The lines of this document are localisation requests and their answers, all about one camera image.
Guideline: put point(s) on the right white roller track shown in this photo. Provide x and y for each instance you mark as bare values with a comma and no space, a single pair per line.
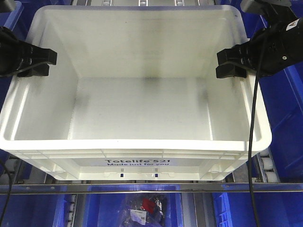
266,167

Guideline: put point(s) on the clear bag with parts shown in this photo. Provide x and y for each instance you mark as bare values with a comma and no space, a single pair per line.
143,210

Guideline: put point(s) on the blue bin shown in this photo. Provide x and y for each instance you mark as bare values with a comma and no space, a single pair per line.
275,209
102,210
40,210

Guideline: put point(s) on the blue bin lower left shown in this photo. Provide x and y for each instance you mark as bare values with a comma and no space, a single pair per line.
40,210

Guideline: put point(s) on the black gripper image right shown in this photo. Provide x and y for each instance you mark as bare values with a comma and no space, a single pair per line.
282,46

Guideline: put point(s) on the metal shelf front rail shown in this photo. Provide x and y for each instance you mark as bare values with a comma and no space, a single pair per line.
34,189

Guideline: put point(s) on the blue bin lower right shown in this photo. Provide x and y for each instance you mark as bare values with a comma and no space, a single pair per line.
275,209

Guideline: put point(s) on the blue bin shelf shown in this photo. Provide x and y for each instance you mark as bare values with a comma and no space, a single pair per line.
14,22
283,97

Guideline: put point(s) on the blue bin lower centre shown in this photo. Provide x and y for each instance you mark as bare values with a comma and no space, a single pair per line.
102,210

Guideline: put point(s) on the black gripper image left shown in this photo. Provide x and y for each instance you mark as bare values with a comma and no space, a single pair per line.
16,56

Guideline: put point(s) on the grey camera mount image right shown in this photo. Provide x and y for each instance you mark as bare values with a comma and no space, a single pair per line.
257,6

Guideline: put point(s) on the blue bin left shelf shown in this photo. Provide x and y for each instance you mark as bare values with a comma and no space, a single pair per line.
14,22

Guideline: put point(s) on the blue bin right shelf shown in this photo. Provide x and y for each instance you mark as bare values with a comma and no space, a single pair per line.
283,97

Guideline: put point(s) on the white plastic tote bin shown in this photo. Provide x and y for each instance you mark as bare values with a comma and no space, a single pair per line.
133,96

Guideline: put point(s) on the black cable image right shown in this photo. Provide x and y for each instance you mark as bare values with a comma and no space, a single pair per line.
252,123

